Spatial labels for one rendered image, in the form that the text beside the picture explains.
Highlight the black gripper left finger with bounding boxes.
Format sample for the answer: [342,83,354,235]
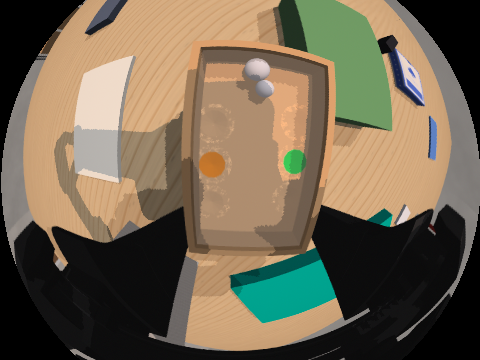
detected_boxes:
[51,206,188,337]

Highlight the wooden ball-in-hole puzzle tray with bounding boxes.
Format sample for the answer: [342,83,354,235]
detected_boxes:
[181,40,336,256]

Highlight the blue flat rectangular pad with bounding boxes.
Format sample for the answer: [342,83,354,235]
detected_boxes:
[428,116,437,160]

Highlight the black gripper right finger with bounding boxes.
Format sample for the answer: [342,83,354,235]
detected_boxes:
[311,205,434,321]

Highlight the teal flat box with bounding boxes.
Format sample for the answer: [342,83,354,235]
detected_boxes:
[230,208,393,323]

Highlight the white flat square case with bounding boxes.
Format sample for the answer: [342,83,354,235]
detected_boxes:
[394,204,410,225]

